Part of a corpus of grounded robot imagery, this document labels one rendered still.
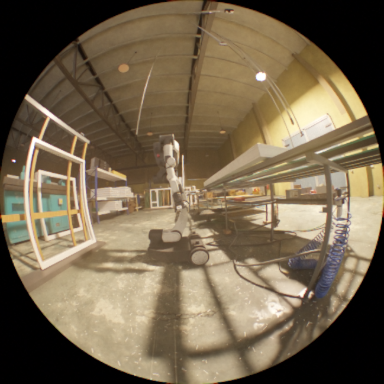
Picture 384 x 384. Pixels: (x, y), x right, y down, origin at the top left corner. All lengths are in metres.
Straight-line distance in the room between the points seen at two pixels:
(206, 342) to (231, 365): 0.19
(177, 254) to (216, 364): 1.04
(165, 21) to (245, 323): 8.44
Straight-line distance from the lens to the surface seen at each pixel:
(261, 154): 0.60
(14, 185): 3.16
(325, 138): 0.46
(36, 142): 1.90
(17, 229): 3.19
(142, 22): 7.86
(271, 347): 0.77
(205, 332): 0.76
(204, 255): 1.20
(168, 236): 1.30
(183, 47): 7.99
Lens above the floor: 0.70
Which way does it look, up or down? 3 degrees up
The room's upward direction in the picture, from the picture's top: 5 degrees counter-clockwise
